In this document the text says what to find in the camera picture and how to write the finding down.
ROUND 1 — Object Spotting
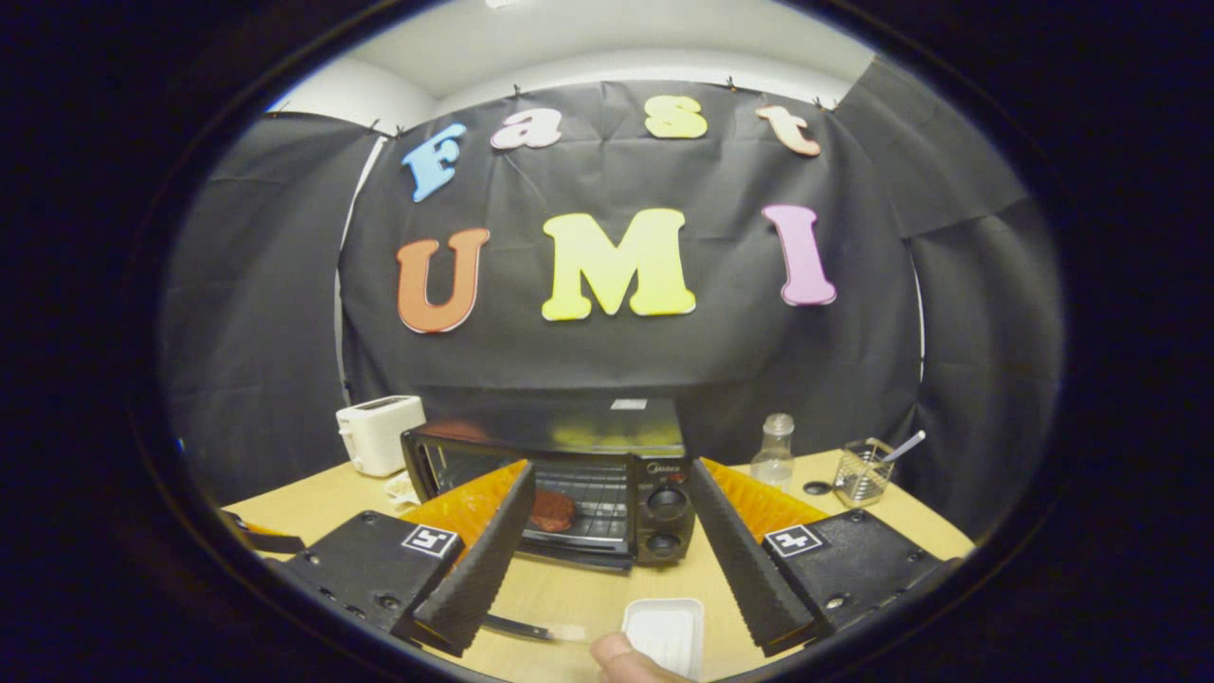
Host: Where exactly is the wire mesh holder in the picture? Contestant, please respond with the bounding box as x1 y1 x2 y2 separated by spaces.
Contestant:
835 438 895 507

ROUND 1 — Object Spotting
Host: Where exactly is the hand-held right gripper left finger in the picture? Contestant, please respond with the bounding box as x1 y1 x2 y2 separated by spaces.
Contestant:
282 461 537 657

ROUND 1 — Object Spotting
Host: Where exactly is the white toaster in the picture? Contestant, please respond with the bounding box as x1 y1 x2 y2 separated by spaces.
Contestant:
336 396 427 477

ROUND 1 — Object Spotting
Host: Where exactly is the black backdrop cloth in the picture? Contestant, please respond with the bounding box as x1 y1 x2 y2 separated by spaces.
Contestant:
161 57 1063 542

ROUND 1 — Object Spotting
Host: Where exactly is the black electric oven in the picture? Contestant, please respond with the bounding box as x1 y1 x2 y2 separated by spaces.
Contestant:
400 397 698 644

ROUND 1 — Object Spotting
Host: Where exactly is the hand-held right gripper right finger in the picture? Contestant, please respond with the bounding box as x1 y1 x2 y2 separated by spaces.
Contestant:
690 458 949 657

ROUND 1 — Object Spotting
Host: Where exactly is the white rectangular tray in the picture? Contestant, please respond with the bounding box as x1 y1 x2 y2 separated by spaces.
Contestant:
621 598 706 682

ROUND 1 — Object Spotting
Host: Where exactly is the reddish brown meat steak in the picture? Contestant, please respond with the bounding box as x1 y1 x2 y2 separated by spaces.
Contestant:
529 489 578 532

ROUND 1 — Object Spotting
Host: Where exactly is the clear glass bottle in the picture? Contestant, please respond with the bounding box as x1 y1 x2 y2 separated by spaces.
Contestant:
750 414 796 494

